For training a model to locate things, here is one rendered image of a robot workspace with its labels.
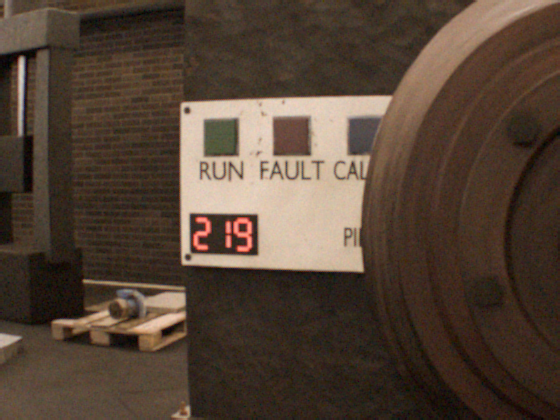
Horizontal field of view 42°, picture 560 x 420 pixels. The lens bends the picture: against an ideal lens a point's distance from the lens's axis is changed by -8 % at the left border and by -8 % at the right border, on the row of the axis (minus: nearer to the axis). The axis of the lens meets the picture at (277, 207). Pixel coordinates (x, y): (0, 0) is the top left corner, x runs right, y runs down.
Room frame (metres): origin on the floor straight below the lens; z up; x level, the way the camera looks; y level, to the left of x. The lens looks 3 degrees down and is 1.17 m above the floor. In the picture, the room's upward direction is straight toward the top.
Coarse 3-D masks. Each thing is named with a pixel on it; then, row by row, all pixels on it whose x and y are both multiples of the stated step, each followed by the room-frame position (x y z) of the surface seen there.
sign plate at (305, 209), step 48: (384, 96) 0.80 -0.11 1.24; (192, 144) 0.87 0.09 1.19; (240, 144) 0.85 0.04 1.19; (336, 144) 0.82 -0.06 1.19; (192, 192) 0.87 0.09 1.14; (240, 192) 0.85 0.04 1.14; (288, 192) 0.83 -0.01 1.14; (336, 192) 0.82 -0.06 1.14; (192, 240) 0.87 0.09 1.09; (240, 240) 0.85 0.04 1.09; (288, 240) 0.83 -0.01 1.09; (336, 240) 0.82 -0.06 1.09
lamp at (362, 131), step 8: (352, 120) 0.81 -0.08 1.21; (360, 120) 0.80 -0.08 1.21; (368, 120) 0.80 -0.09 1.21; (376, 120) 0.80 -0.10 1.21; (352, 128) 0.81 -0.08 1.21; (360, 128) 0.80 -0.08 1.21; (368, 128) 0.80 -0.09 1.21; (376, 128) 0.80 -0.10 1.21; (352, 136) 0.81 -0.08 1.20; (360, 136) 0.80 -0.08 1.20; (368, 136) 0.80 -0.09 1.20; (352, 144) 0.81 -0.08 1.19; (360, 144) 0.80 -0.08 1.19; (368, 144) 0.80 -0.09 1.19; (368, 152) 0.80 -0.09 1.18
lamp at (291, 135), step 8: (280, 120) 0.83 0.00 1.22; (288, 120) 0.83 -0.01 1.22; (296, 120) 0.83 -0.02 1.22; (304, 120) 0.82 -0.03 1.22; (280, 128) 0.83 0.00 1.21; (288, 128) 0.83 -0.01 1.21; (296, 128) 0.83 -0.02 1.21; (304, 128) 0.82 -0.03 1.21; (280, 136) 0.83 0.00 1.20; (288, 136) 0.83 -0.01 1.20; (296, 136) 0.83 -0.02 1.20; (304, 136) 0.82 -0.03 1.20; (280, 144) 0.83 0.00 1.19; (288, 144) 0.83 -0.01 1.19; (296, 144) 0.83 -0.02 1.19; (304, 144) 0.82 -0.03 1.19; (280, 152) 0.83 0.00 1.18; (288, 152) 0.83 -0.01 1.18; (296, 152) 0.83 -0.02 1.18; (304, 152) 0.82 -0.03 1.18
